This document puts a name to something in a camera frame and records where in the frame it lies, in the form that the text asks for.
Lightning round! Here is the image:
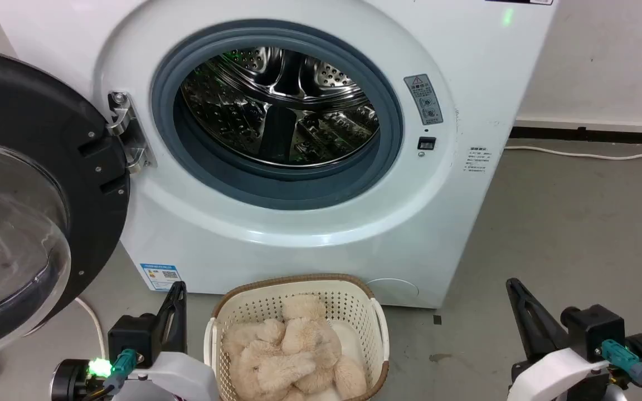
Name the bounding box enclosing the stainless steel washer drum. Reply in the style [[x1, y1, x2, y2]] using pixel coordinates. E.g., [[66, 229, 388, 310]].
[[180, 47, 381, 167]]

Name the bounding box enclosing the chrome door hinge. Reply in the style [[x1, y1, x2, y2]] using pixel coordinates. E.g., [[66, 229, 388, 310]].
[[107, 91, 157, 175]]

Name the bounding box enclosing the grey rubber door gasket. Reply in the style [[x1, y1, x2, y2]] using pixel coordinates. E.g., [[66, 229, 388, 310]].
[[150, 19, 405, 211]]

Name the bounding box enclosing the blue energy label sticker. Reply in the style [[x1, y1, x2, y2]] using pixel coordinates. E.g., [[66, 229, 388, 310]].
[[139, 263, 182, 292]]

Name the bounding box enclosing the black round washer door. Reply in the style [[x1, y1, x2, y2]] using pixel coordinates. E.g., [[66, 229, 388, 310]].
[[0, 46, 131, 365]]

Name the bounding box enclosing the white power strip cable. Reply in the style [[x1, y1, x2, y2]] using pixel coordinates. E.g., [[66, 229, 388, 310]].
[[74, 297, 106, 360]]

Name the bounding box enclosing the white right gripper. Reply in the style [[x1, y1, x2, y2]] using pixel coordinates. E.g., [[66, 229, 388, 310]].
[[505, 277, 614, 401]]

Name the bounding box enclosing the black baseboard strip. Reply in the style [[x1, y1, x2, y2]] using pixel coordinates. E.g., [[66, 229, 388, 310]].
[[508, 126, 642, 146]]

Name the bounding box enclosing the beige fluffy plush toy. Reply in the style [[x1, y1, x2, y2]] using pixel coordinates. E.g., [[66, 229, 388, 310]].
[[222, 319, 368, 401], [281, 294, 344, 369]]

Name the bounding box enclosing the grey warning sticker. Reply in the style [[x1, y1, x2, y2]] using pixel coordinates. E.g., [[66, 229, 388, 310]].
[[403, 74, 444, 126]]

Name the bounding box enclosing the long white floor cable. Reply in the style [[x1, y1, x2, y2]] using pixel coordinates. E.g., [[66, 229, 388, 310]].
[[504, 145, 642, 162]]

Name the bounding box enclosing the teal left cable connector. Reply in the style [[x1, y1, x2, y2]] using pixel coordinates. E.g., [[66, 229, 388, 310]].
[[104, 348, 139, 395]]

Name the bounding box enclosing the white perforated laundry basket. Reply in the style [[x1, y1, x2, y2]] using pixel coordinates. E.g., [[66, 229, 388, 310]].
[[204, 273, 391, 401]]

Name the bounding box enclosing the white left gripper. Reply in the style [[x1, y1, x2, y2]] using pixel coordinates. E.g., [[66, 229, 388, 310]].
[[114, 281, 220, 401]]

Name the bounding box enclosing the teal right cable connector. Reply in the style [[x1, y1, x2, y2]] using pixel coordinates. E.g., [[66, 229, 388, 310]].
[[600, 339, 642, 386]]

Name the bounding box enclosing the teal cable connector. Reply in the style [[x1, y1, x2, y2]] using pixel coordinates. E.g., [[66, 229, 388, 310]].
[[104, 348, 139, 395], [600, 339, 642, 386]]

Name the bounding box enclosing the white front-load washing machine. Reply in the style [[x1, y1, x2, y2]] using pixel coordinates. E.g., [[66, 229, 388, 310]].
[[0, 0, 559, 310]]

